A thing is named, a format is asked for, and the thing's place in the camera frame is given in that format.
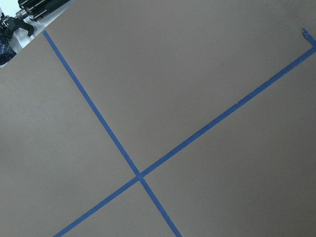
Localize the black folded tripod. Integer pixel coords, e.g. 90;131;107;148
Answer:
0;0;70;39

